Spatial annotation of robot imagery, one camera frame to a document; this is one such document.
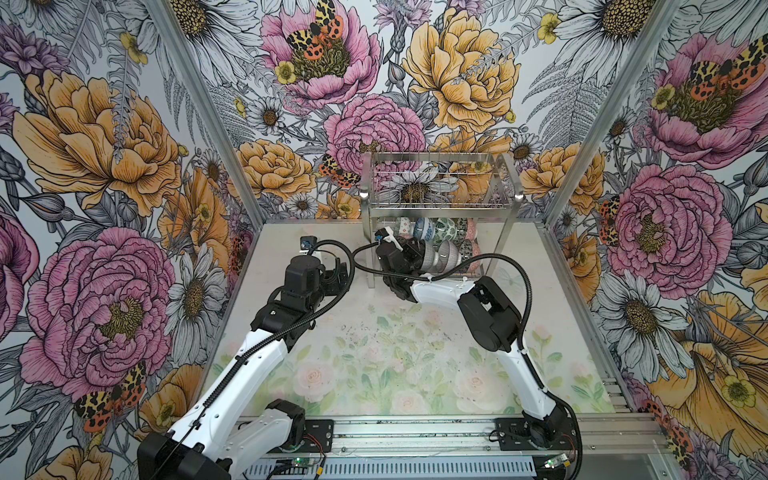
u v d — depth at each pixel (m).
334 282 0.64
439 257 1.00
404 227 1.04
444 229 1.09
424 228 1.05
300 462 0.71
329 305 0.55
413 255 0.89
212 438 0.40
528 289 0.57
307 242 0.66
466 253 1.05
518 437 0.70
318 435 0.73
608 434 0.76
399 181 1.13
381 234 0.89
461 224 1.12
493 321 0.59
